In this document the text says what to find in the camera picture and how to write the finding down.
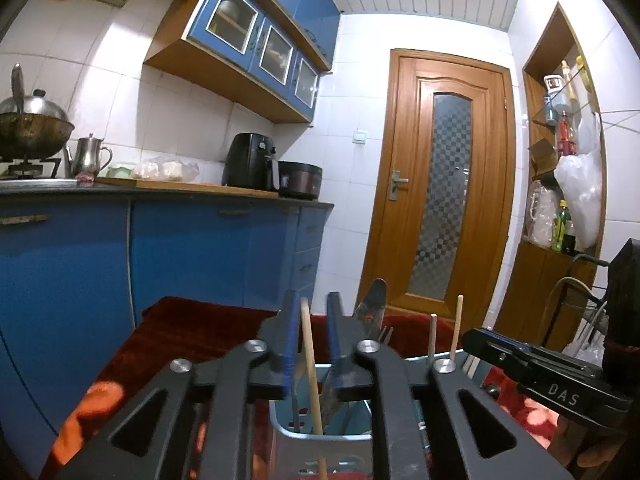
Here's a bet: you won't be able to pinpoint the dark rice cooker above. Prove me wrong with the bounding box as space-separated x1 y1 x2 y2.
279 160 322 200

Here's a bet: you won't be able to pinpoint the black spoon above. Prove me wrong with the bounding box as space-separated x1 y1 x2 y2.
482 384 501 401

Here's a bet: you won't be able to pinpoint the person's right hand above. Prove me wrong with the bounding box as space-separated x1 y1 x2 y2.
548 415 639 479

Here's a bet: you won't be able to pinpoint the steel kettle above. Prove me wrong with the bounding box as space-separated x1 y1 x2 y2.
63 133 113 179

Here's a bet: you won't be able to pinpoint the blue base cabinets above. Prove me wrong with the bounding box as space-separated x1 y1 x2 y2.
1 190 330 476

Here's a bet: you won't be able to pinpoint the blue wall cabinet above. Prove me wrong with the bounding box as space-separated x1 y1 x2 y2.
144 0 341 124

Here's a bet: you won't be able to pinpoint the wooden door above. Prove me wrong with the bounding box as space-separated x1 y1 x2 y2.
359 49 515 330

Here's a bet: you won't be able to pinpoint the white plastic bag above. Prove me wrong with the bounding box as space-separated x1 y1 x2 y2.
553 150 602 248

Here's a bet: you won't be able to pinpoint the wooden shelf unit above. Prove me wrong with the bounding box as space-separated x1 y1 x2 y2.
496 4 604 351

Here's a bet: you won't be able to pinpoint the light blue utensil box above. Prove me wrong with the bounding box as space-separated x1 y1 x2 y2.
268 351 494 480

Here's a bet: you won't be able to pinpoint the steel fork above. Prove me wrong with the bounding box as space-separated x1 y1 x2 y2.
378 326 394 346

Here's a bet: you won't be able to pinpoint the bamboo chopstick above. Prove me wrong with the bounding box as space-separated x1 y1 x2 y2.
299 296 330 480
427 313 438 364
449 294 464 361

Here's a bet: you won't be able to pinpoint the red floral blanket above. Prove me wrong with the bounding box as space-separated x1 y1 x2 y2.
38 297 559 479

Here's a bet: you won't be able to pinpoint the wok with lid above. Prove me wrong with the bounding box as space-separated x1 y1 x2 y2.
0 64 75 162

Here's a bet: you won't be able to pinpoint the black air fryer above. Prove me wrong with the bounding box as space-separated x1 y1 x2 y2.
221 132 279 192

